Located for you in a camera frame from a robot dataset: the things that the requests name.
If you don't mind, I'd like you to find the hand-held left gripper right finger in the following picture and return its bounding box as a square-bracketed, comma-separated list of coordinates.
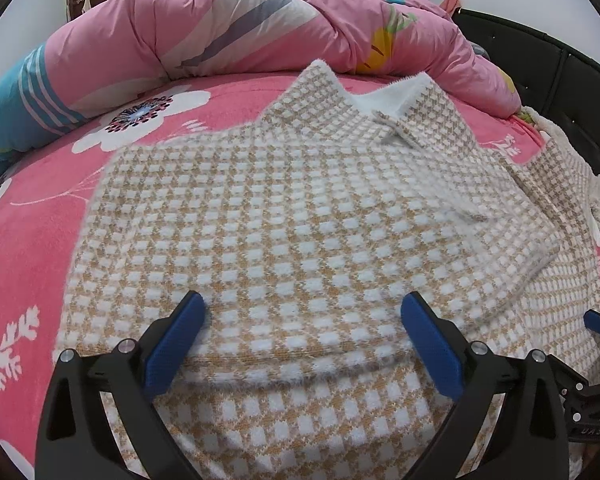
[400, 291, 571, 480]

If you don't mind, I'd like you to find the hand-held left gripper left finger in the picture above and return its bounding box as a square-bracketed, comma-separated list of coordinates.
[35, 290, 206, 480]

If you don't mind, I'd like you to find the beige white checked sweater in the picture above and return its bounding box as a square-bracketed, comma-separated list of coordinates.
[55, 59, 600, 480]

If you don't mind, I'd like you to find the pink floral bed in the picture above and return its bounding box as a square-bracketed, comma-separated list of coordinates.
[0, 72, 600, 480]

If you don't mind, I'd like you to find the black bed headboard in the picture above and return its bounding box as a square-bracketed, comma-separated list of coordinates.
[452, 8, 600, 186]

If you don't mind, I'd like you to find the pink printed quilt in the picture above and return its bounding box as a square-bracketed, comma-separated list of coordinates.
[0, 0, 523, 183]

